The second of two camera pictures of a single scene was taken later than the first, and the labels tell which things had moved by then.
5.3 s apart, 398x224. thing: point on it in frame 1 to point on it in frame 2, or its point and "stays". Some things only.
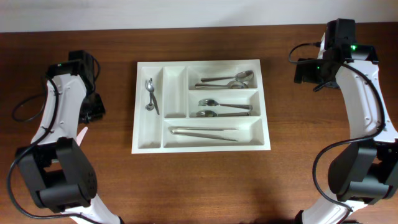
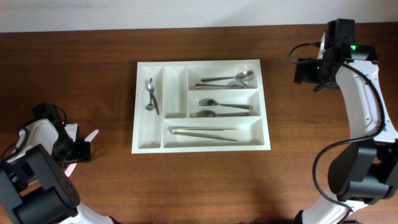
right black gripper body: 304,72 stays
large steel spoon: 240,76 stays
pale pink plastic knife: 80,136 to 87,139
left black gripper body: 96,111 to 78,151
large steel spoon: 237,84 stays
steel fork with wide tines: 209,102 stays
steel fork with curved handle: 208,113 stays
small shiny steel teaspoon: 150,86 stays
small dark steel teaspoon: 150,106 to 150,86
